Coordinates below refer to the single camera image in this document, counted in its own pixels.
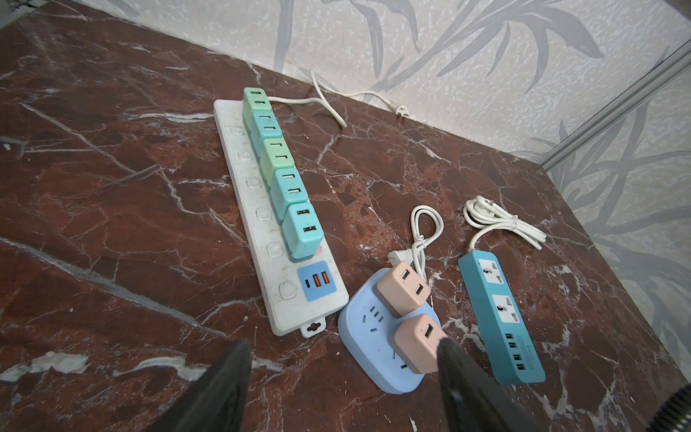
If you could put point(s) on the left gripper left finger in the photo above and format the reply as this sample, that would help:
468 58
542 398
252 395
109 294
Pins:
216 401

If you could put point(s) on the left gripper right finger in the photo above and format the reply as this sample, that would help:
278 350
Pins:
472 400

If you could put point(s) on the teal power strip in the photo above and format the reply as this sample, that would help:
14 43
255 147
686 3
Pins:
505 337

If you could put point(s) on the pink plug cube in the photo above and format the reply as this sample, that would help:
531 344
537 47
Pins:
402 289
416 341

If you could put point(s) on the square blue power strip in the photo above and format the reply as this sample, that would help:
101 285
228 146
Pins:
367 326

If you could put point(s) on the long white pastel power strip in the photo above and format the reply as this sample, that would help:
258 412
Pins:
298 294

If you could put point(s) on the light green usb plug cube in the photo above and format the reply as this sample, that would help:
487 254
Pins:
275 155

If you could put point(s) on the teal usb plug cube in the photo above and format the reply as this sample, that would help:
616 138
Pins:
263 125

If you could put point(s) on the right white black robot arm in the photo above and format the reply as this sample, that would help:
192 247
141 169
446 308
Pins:
674 414

